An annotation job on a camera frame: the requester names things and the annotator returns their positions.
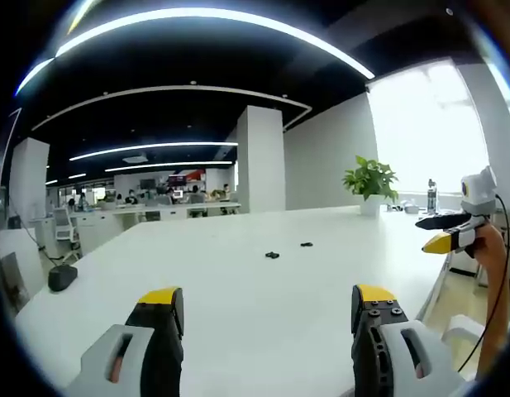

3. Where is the white office desk row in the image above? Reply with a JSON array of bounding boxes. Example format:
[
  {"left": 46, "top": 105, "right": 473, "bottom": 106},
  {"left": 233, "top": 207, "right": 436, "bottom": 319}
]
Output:
[{"left": 68, "top": 201, "right": 242, "bottom": 245}]

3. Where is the dark grey desk device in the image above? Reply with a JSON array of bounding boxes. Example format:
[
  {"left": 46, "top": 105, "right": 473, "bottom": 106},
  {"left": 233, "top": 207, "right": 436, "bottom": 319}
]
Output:
[{"left": 47, "top": 265, "right": 79, "bottom": 293}]

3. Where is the green potted plant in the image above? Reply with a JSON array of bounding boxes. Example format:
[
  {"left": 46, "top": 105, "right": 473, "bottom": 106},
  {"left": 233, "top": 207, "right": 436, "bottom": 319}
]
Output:
[{"left": 341, "top": 155, "right": 400, "bottom": 218}]

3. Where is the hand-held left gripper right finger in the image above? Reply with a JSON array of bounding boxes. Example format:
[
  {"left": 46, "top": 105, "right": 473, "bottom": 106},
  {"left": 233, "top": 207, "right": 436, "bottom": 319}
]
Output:
[{"left": 350, "top": 283, "right": 466, "bottom": 397}]

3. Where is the dark bottle on windowsill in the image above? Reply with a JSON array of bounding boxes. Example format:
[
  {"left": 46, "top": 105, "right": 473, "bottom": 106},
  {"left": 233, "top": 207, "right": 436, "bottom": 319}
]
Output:
[{"left": 426, "top": 177, "right": 439, "bottom": 214}]

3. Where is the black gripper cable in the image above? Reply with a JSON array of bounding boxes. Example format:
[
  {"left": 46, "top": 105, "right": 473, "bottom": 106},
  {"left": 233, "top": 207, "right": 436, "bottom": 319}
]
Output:
[{"left": 456, "top": 194, "right": 510, "bottom": 373}]

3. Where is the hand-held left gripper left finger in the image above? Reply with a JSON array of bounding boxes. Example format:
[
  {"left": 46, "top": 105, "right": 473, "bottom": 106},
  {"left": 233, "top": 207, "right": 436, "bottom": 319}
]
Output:
[{"left": 64, "top": 285, "right": 185, "bottom": 397}]

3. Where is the white office chair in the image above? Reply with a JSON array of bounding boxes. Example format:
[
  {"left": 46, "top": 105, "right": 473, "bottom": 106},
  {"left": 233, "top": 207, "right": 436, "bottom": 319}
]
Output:
[{"left": 52, "top": 206, "right": 82, "bottom": 261}]

